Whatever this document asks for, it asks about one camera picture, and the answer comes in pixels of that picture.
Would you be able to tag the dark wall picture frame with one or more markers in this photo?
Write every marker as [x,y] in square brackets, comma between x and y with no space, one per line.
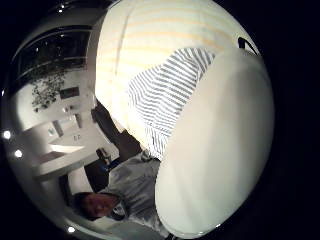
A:
[69,92]

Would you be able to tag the white counter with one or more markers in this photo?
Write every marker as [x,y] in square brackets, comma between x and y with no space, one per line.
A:
[66,160]

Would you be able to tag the dark bottle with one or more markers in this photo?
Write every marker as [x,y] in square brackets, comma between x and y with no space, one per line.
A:
[102,156]

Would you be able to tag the round ceiling lamp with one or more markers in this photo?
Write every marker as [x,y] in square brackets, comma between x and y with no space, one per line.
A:
[6,134]
[71,229]
[18,153]

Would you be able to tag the dark window band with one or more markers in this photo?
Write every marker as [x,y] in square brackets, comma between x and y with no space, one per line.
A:
[53,50]

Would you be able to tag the the person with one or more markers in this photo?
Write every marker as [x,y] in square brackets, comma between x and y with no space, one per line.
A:
[133,186]

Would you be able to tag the blue white striped cloth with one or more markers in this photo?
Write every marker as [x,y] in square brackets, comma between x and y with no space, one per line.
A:
[163,100]

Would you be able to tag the green wall plant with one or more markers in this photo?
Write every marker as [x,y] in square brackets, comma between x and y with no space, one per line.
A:
[46,88]

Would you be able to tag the cream yellow striped cloth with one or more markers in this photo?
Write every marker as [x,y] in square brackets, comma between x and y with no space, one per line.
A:
[146,36]

